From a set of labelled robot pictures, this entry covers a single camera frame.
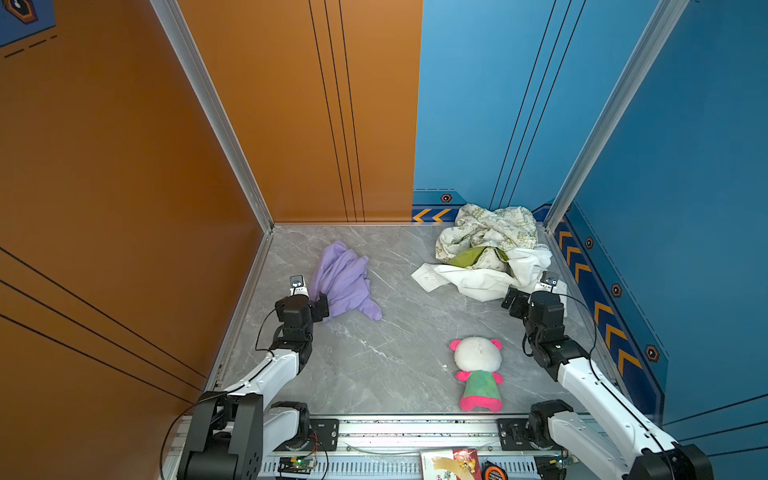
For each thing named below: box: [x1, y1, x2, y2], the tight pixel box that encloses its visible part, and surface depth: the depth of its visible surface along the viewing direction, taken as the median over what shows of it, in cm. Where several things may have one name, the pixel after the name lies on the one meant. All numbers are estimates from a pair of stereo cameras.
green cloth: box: [448, 246, 516, 278], surface depth 98 cm
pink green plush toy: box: [450, 336, 504, 413], surface depth 80 cm
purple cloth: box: [310, 240, 383, 321], surface depth 98 cm
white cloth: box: [412, 246, 553, 302], surface depth 98 cm
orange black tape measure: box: [481, 460, 509, 480], surface depth 67 cm
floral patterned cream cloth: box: [436, 204, 538, 270], surface depth 106 cm
